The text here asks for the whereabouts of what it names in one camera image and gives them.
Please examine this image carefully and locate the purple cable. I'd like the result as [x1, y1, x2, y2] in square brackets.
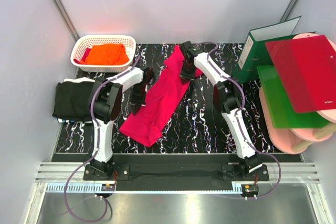
[195, 41, 281, 200]
[64, 56, 141, 222]

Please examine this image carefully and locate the magenta t shirt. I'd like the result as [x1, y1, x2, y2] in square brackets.
[120, 46, 190, 147]

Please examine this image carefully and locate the red plastic folder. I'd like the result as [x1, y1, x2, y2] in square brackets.
[265, 35, 335, 113]

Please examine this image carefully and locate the green lever arch binder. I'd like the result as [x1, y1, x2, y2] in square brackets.
[232, 16, 301, 83]

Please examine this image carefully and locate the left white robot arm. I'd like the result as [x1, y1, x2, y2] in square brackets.
[83, 65, 155, 180]

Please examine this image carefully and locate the green plastic folder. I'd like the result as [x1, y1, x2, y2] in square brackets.
[257, 66, 329, 129]

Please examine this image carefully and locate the folded black t shirt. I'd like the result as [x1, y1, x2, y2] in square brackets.
[52, 79, 94, 122]

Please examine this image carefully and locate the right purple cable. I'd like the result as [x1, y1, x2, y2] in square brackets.
[195, 41, 281, 200]

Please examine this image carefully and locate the orange t shirt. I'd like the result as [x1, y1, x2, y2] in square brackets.
[79, 44, 129, 66]

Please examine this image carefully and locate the pink round wooden stool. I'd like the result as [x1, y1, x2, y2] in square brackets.
[259, 34, 335, 154]

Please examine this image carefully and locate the white plastic basket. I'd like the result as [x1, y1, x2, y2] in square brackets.
[70, 35, 136, 73]

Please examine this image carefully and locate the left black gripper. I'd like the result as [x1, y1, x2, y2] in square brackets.
[129, 82, 146, 115]

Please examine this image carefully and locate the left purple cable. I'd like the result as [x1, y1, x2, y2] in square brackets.
[64, 56, 141, 222]

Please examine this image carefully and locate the aluminium rail frame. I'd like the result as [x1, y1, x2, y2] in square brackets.
[24, 162, 334, 223]

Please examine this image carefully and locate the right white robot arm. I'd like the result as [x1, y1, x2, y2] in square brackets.
[180, 41, 263, 180]

